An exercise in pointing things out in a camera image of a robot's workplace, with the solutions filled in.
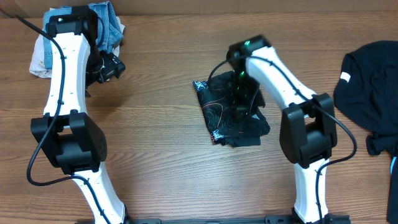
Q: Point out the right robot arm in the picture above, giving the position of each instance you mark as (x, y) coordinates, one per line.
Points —
(307, 131)

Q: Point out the black garment pile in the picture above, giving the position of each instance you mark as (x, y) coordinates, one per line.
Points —
(366, 93)

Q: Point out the folded blue denim jeans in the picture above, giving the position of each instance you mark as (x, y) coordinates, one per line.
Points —
(104, 11)

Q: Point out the folded white cloth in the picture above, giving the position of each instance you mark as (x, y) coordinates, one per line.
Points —
(37, 62)

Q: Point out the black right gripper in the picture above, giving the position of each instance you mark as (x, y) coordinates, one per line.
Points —
(241, 111)

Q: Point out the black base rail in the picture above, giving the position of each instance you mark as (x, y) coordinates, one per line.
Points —
(270, 219)

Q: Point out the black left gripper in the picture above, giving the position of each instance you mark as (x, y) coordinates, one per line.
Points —
(114, 66)

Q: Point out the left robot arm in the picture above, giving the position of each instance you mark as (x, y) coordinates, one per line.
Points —
(66, 134)

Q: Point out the black patterned sports jersey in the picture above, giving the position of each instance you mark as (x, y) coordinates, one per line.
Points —
(226, 122)

